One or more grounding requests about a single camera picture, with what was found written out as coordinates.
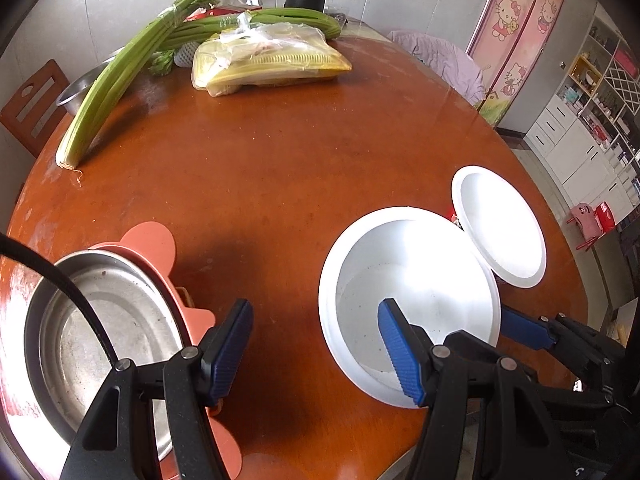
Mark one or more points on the pink hello kitty wardrobe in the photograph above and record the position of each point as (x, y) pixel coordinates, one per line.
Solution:
(506, 45)

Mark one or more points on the brown wooden slat chair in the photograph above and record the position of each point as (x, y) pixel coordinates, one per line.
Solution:
(31, 114)

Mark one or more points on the yellow noodles plastic bag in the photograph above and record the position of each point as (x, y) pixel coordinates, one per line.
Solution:
(264, 55)

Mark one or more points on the white foam-netted fruit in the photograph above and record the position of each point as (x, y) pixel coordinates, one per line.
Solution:
(185, 54)

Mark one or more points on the celery bunch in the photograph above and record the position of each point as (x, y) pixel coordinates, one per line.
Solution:
(113, 82)
(203, 28)

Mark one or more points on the red white instant-noodle bowl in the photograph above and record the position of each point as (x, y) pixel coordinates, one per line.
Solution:
(427, 265)

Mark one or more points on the pink child stool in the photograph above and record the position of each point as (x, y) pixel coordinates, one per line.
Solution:
(592, 222)

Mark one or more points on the white shelf cabinet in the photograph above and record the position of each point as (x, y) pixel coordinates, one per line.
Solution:
(587, 136)

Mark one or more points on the steel mixing bowl far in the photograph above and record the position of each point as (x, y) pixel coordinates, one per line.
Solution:
(72, 96)

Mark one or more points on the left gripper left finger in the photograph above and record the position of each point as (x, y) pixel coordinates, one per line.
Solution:
(116, 439)

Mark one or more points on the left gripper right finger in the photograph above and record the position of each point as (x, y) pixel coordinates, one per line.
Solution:
(516, 438)

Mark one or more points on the pink cloth on chair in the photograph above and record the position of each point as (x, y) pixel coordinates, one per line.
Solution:
(446, 60)

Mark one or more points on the celery bunch front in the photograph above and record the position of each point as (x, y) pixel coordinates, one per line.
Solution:
(113, 82)

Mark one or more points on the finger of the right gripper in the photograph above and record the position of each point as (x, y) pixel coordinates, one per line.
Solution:
(521, 328)

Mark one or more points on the celery bunch rear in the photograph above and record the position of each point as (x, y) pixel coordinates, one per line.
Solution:
(203, 28)

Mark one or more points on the orange bear-ear plastic plate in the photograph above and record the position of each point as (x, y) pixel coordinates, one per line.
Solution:
(152, 248)

